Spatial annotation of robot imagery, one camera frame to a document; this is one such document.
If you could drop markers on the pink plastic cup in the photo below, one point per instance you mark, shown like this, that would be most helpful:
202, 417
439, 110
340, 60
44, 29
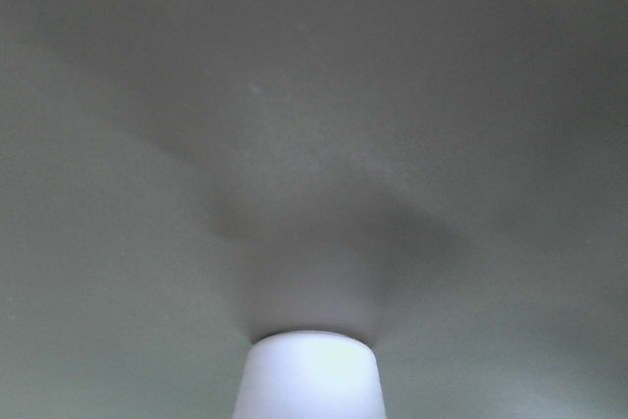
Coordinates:
310, 374

